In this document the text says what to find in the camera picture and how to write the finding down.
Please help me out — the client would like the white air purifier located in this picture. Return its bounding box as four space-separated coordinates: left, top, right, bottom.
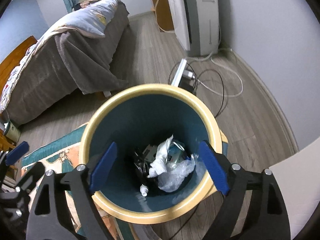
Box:
164 0 222 57

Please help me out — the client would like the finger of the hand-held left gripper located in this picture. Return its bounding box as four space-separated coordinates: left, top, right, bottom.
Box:
15 162 47 193
0 141 29 180

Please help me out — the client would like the white power strip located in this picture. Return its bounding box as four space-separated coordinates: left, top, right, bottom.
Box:
171 59 197 87

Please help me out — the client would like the white tissue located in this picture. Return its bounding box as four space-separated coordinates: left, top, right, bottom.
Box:
149 134 175 178

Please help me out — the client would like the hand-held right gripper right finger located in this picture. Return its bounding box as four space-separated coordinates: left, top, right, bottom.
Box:
199 140 292 240

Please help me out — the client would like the white wardrobe panel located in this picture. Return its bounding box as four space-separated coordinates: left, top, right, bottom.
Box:
269 140 320 240

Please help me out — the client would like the black floor cable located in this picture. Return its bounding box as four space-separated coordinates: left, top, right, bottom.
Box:
169 64 227 118

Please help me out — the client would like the patterned quilted mat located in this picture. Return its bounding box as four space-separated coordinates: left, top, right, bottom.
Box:
20 122 140 240

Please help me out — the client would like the yellow-rimmed blue trash bin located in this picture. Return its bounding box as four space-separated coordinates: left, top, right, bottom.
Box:
80 84 227 224

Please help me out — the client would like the small white printed packet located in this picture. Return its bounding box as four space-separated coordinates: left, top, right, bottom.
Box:
143 144 157 161

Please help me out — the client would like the light blue printed quilt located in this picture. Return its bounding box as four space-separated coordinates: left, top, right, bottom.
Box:
0 0 119 113

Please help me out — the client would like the clear plastic bag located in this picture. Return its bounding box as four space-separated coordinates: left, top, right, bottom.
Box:
157 154 198 193

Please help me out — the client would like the black plastic bag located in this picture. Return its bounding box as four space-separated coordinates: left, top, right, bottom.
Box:
132 147 160 190

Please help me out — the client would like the wooden cabinet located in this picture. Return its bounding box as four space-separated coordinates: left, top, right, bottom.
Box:
149 0 175 33

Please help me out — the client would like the grey bed blanket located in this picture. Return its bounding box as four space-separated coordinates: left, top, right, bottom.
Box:
5 0 130 125

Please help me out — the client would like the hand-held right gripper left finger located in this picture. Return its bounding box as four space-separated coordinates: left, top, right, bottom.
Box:
26 142 118 240

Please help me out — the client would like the white television cable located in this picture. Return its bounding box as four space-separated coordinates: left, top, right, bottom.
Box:
155 0 175 33

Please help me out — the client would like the wooden bed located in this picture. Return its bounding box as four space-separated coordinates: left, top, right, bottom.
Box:
0 0 130 127

